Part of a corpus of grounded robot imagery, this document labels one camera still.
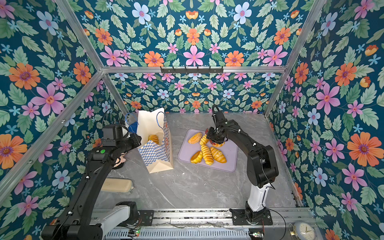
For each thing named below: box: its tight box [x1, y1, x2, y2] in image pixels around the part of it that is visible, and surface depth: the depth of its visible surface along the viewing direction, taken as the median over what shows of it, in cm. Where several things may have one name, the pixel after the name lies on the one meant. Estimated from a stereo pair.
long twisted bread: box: [199, 134, 209, 145], surface depth 100 cm
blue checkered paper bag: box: [136, 107, 174, 174], surface depth 85 cm
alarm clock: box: [288, 221, 316, 240], surface depth 68 cm
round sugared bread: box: [188, 132, 203, 145], surface depth 100 cm
